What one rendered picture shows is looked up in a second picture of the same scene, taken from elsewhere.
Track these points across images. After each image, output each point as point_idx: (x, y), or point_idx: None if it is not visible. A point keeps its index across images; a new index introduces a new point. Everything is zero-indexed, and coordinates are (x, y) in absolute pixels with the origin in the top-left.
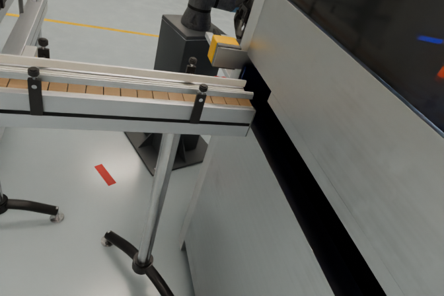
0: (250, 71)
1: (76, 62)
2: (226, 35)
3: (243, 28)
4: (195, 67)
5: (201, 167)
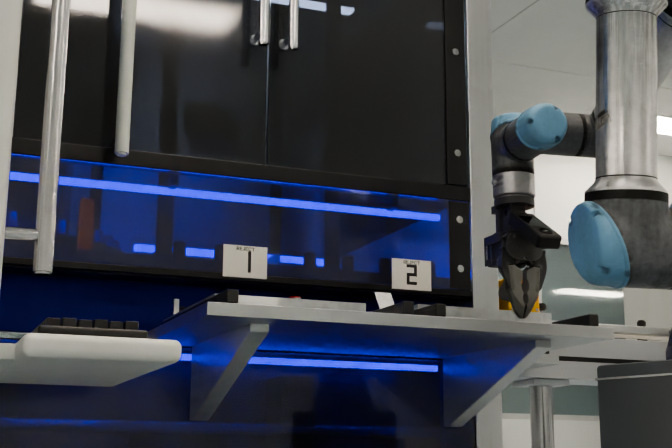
0: None
1: (641, 326)
2: (564, 324)
3: (521, 287)
4: None
5: None
